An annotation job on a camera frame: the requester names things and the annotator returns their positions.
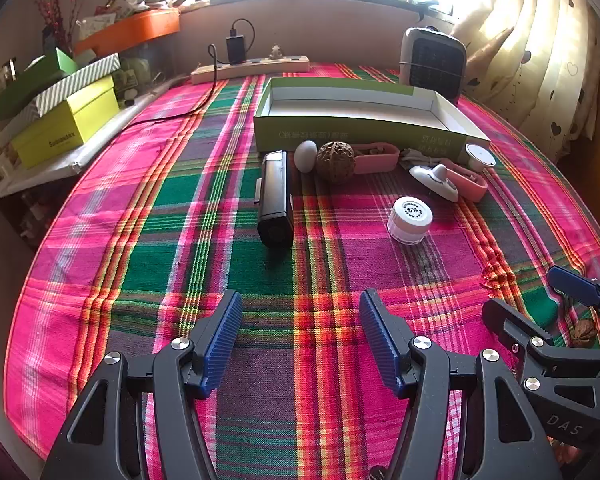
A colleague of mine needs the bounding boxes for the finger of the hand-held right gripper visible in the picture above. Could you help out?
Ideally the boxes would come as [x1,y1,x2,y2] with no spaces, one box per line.
[547,265,600,351]
[481,298,600,411]

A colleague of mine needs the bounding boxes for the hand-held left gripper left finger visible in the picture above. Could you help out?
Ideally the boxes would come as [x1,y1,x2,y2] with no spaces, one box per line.
[41,290,244,480]

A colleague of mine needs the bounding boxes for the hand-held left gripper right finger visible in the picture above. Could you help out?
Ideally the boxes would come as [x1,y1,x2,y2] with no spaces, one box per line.
[358,288,563,480]

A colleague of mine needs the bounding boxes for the small brown walnut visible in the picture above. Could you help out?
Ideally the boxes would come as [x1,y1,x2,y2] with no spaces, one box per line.
[571,319,599,348]

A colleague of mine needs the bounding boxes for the white jar with printed lid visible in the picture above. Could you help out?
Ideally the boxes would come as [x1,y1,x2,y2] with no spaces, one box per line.
[386,196,434,246]

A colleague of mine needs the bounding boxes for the pink clip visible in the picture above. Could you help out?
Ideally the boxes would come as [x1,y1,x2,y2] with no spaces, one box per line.
[352,142,401,175]
[437,158,489,203]

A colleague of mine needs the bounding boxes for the white panda face toy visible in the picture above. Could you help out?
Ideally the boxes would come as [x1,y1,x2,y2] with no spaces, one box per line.
[408,164,461,203]

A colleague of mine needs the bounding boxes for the black rectangular device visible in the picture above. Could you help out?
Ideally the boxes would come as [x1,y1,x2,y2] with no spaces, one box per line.
[256,150,295,248]

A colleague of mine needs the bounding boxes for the white green round lid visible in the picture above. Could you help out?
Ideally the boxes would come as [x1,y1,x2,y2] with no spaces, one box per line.
[464,143,497,173]

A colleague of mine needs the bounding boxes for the large brown walnut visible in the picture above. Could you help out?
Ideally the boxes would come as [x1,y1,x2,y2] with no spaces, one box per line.
[316,141,356,184]

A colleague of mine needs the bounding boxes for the small grey clip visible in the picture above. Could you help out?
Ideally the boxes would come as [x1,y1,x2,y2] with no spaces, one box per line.
[400,149,432,168]

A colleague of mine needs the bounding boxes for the white egg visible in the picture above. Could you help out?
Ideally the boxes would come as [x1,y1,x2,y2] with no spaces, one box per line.
[294,140,319,175]

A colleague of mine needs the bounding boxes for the green white cardboard box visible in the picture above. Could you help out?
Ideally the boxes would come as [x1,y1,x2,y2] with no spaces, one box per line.
[252,76,492,166]

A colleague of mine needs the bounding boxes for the pink green plaid tablecloth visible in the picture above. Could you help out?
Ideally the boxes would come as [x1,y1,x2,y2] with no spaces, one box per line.
[2,62,600,480]

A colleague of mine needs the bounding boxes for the cream heart print curtain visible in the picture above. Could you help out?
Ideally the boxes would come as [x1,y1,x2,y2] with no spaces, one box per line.
[450,0,600,161]

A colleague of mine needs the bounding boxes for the yellow green box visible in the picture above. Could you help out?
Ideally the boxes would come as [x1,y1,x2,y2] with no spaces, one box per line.
[10,76,121,170]

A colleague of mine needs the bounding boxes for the grey black fan heater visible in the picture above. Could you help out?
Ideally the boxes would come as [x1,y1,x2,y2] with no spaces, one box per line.
[399,26,467,103]

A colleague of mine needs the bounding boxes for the beige power strip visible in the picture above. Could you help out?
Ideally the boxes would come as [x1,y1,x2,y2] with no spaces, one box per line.
[190,55,311,85]

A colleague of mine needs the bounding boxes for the glass tank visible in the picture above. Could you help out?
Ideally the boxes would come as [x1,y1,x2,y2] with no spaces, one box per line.
[117,42,181,106]

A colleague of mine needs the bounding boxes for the black charger adapter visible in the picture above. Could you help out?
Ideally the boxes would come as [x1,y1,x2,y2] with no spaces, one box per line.
[225,35,246,64]

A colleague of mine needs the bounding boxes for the green white striped box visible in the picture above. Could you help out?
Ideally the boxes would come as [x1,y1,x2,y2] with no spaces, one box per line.
[30,53,122,118]

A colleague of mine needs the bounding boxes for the black window latch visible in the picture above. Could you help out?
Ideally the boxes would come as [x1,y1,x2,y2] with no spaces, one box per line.
[412,0,456,21]

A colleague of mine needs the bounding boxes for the green box lid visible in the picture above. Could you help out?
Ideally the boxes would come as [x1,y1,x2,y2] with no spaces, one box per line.
[0,47,78,121]

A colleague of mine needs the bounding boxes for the orange tray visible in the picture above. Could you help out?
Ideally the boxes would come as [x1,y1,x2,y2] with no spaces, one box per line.
[72,9,181,56]

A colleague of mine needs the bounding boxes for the red branch decoration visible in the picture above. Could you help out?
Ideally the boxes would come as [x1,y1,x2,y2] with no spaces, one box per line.
[27,0,81,56]

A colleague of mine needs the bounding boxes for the black charger with cable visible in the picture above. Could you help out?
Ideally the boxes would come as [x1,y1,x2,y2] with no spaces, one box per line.
[125,18,256,128]

